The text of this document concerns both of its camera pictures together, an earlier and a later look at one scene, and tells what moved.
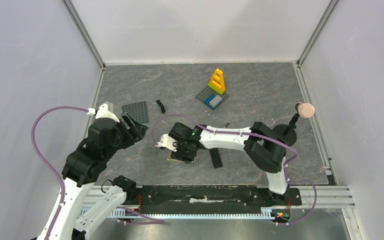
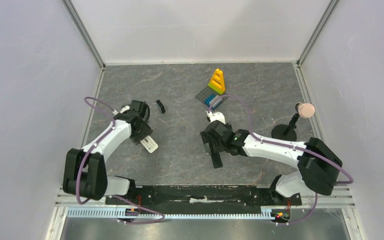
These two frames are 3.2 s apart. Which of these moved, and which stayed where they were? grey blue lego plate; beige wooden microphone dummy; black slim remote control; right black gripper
Moved: right black gripper
Stayed: beige wooden microphone dummy; grey blue lego plate; black slim remote control
